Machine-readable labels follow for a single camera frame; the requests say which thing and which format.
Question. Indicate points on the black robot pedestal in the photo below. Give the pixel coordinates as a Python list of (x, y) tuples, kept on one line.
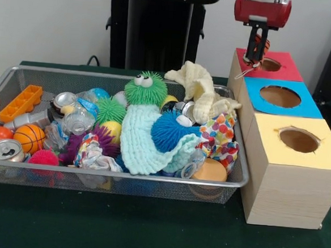
[(160, 38)]

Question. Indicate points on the cream muslin cloth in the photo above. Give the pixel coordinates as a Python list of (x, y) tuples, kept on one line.
[(204, 95)]

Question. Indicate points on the small orange basketball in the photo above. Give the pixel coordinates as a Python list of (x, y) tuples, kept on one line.
[(29, 138)]

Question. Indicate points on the orange toy building brick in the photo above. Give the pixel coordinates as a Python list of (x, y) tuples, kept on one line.
[(20, 104)]

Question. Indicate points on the silver drink can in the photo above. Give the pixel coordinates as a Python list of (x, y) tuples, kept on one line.
[(7, 150)]

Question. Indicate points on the dark green tablecloth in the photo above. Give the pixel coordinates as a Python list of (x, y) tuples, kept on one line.
[(118, 225)]

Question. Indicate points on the crumpled polka dot paper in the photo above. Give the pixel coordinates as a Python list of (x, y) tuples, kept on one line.
[(221, 139)]

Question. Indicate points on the mint green muslin cloth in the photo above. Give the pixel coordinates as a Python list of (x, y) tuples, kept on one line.
[(137, 139)]

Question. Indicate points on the wooden box with three holes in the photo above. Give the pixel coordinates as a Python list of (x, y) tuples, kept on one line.
[(291, 189)]

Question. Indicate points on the pink spiky rubber ball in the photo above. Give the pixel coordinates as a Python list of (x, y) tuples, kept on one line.
[(43, 158)]

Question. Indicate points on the blue spiky ball with eyes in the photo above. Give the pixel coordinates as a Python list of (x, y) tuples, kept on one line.
[(167, 132)]

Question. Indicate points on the small green spiky rubber ball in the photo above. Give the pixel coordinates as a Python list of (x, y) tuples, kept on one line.
[(109, 111)]

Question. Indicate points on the small tiger plush toy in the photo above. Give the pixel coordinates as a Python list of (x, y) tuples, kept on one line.
[(253, 63)]

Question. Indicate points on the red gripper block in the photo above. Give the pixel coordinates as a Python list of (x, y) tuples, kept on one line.
[(263, 10)]

